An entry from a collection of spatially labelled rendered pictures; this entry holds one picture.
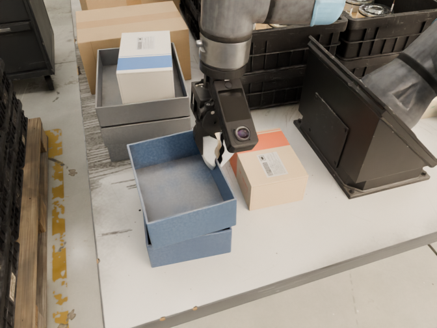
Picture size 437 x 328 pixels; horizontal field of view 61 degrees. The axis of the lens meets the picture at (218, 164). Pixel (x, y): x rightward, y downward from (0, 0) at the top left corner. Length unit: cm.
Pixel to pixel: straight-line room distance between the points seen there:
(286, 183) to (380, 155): 19
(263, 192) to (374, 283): 93
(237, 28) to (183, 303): 44
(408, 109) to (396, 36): 34
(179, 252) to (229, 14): 40
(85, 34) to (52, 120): 129
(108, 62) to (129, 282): 60
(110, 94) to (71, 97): 158
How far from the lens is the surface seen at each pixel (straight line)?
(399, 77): 84
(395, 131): 76
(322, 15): 56
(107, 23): 117
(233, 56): 54
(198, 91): 62
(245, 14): 52
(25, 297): 144
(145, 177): 74
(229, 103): 56
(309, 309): 147
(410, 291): 163
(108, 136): 86
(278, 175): 74
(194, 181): 72
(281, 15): 54
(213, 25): 52
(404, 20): 111
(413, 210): 87
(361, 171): 79
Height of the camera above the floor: 130
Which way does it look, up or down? 44 degrees down
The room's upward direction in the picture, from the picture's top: straight up
